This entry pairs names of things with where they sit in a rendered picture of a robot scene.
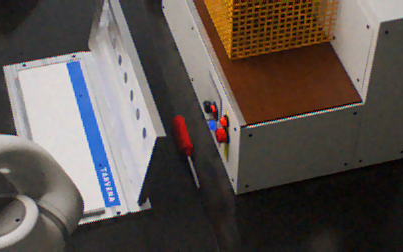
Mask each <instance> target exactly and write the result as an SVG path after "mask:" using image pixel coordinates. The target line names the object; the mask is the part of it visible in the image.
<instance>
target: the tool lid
mask: <svg viewBox="0 0 403 252"><path fill-rule="evenodd" d="M89 49H92V53H93V56H94V58H93V61H94V64H95V69H96V71H97V73H98V82H99V85H100V88H101V93H102V95H103V97H104V100H105V101H106V104H107V108H108V111H109V112H110V113H111V115H112V117H113V128H114V131H115V133H116V138H117V140H118V143H119V144H118V147H119V152H120V155H121V157H122V162H123V164H124V167H125V170H127V173H128V177H129V180H130V182H132V184H133V186H134V189H135V200H136V202H137V204H141V203H146V202H147V198H148V195H149V192H150V188H151V185H152V182H153V177H154V175H155V173H156V167H157V165H158V163H159V158H160V155H161V152H162V148H163V146H164V143H165V138H166V134H165V130H164V128H163V126H162V122H161V119H160V117H159V113H158V111H157V109H156V104H155V103H154V101H153V96H152V94H151V91H150V88H149V85H148V83H147V79H146V76H145V75H144V70H143V68H142V66H141V62H140V60H139V58H138V53H137V51H136V49H135V45H134V43H133V40H132V37H131V34H130V32H129V29H128V25H127V23H126V22H125V17H124V15H123V12H122V9H121V6H120V4H119V0H97V3H96V7H95V15H94V18H93V22H92V29H91V33H90V37H89ZM146 133H147V134H146Z"/></svg>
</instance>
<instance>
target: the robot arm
mask: <svg viewBox="0 0 403 252"><path fill-rule="evenodd" d="M0 173H1V174H3V175H4V176H5V177H6V178H7V179H8V180H9V181H10V182H11V183H12V184H13V185H14V186H15V188H16V189H17V190H18V192H19V193H5V194H1V195H0V252H63V250H64V246H65V244H66V243H67V241H68V240H69V238H70V236H71V235H72V234H73V232H74V230H75V229H76V227H77V225H78V224H79V222H80V220H81V219H82V215H83V213H84V209H85V204H84V201H83V198H82V195H81V193H80V192H79V189H78V188H77V186H76V185H75V183H73V180H71V178H70V177H69V176H68V174H67V173H66V171H65V170H64V169H63V167H61V165H60V164H59V163H58V161H56V160H55V158H53V156H52V155H51V154H50V153H49V152H48V151H47V150H46V149H44V148H43V147H42V146H39V144H37V143H34V142H33V141H31V140H27V139H25V138H23V137H17V136H12V135H5V134H0Z"/></svg>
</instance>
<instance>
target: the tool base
mask: <svg viewBox="0 0 403 252"><path fill-rule="evenodd" d="M72 55H76V57H75V58H73V57H72ZM93 58H94V56H93V53H92V49H91V52H78V53H74V54H70V55H62V56H58V57H54V58H46V59H42V60H38V61H30V62H26V63H21V64H14V65H9V66H5V67H3V68H4V72H5V79H6V83H7V87H8V90H9V97H10V101H11V104H12V112H13V116H14V119H15V126H16V130H17V133H18V137H23V138H25V139H27V133H26V129H25V126H24V119H23V116H22V113H21V105H20V102H19V98H18V91H17V88H16V85H15V78H16V77H18V80H19V84H20V87H21V82H20V79H19V75H18V72H19V71H21V70H29V69H33V68H36V67H45V66H49V65H53V64H61V63H65V62H69V61H77V60H79V61H80V62H81V65H82V67H83V73H84V75H85V78H86V83H87V85H88V88H89V94H90V96H91V98H92V104H93V107H94V109H95V114H96V116H97V119H98V125H99V127H100V130H101V135H102V137H103V140H104V145H105V148H106V150H107V155H108V158H109V161H110V166H111V168H112V171H113V176H114V179H115V181H116V186H117V189H118V192H119V197H120V200H121V202H122V205H121V206H119V207H113V208H109V209H106V210H105V213H103V214H100V215H96V216H89V217H86V218H82V219H81V220H80V222H79V224H78V225H77V227H76V229H75V230H74V232H77V231H81V230H84V229H88V228H94V227H98V226H101V225H107V224H111V223H114V222H121V221H125V220H128V219H134V218H138V217H141V216H148V215H151V214H152V210H151V206H150V201H149V198H147V202H146V203H141V204H137V202H136V200H135V189H134V186H133V184H132V182H130V180H129V177H128V173H127V170H125V167H124V164H123V162H122V157H121V155H120V152H119V147H118V144H119V143H118V140H117V138H116V133H115V131H114V128H113V117H112V115H111V113H110V112H109V111H108V108H107V104H106V101H105V100H104V97H103V95H102V93H101V88H100V85H99V82H98V73H97V71H96V69H95V64H94V61H93ZM22 64H26V67H22ZM117 211H120V212H121V214H119V215H117V214H116V212H117Z"/></svg>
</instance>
